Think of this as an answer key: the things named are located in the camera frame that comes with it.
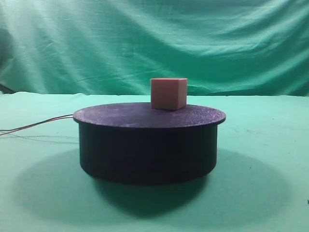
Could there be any black wire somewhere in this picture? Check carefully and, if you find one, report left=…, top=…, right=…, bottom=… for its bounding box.
left=0, top=116, right=74, bottom=136

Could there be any green table cloth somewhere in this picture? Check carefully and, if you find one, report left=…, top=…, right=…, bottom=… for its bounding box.
left=0, top=96, right=309, bottom=232

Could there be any green backdrop cloth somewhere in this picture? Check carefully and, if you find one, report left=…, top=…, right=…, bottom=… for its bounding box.
left=0, top=0, right=309, bottom=96

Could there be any red wire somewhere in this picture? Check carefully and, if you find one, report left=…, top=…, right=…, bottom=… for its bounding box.
left=0, top=115, right=74, bottom=133

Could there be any black round turntable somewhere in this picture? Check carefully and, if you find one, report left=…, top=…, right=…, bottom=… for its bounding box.
left=73, top=102, right=226, bottom=186

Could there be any pink cube block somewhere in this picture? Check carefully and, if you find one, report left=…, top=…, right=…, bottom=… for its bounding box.
left=150, top=78, right=188, bottom=110

